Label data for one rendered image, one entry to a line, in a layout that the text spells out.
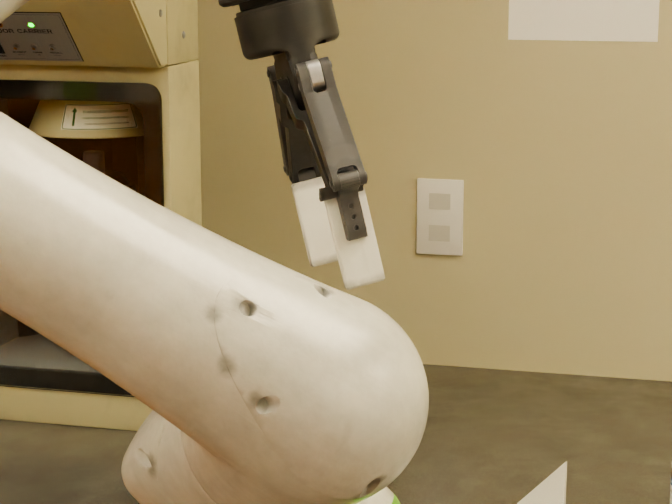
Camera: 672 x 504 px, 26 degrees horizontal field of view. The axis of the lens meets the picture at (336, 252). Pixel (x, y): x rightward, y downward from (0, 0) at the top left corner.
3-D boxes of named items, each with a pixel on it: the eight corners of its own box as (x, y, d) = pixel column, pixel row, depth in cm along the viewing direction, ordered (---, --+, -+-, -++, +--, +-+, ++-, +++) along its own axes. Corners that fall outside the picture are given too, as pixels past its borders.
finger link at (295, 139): (275, 89, 110) (270, 77, 111) (285, 190, 119) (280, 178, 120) (324, 77, 111) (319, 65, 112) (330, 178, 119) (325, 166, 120)
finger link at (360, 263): (362, 186, 106) (364, 186, 105) (383, 278, 107) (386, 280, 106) (322, 196, 105) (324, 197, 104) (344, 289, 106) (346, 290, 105)
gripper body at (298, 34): (225, 13, 113) (253, 129, 114) (240, 7, 105) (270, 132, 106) (317, -9, 114) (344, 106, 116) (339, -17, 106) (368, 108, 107)
